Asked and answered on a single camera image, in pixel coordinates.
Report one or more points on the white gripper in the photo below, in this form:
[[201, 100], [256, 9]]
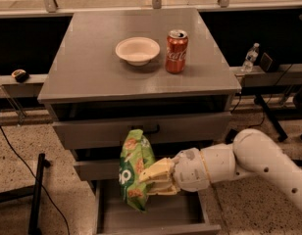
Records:
[[189, 170]]

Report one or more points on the green rice chip bag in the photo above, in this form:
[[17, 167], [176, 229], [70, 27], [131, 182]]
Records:
[[136, 155]]

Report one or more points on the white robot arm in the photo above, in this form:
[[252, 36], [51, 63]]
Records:
[[252, 152]]

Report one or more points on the grey bottom drawer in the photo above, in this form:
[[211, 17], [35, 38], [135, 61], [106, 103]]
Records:
[[182, 214]]

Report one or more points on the grey drawer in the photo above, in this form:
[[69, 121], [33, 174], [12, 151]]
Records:
[[98, 165], [111, 132], [182, 214]]

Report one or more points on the grey middle drawer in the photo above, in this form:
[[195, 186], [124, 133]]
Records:
[[98, 165]]

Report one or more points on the grey top drawer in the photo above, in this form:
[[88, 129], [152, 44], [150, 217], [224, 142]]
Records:
[[111, 132]]

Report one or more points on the grey drawer cabinet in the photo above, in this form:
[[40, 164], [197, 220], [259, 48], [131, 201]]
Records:
[[89, 81]]

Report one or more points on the red cola can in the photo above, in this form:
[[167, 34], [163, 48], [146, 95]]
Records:
[[177, 41]]

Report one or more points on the black table leg right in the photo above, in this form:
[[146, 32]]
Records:
[[281, 133]]

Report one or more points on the black metal stand left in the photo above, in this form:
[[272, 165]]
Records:
[[34, 191]]

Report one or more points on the white paper bowl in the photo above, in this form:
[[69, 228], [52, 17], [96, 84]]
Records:
[[137, 51]]

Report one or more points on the clear plastic water bottle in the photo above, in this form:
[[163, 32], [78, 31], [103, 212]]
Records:
[[250, 58]]

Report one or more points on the small black box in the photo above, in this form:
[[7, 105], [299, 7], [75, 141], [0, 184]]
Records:
[[268, 63]]

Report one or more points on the tape measure on ledge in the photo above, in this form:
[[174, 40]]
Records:
[[20, 75]]

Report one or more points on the black power adapter with cable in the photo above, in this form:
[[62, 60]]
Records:
[[232, 133]]

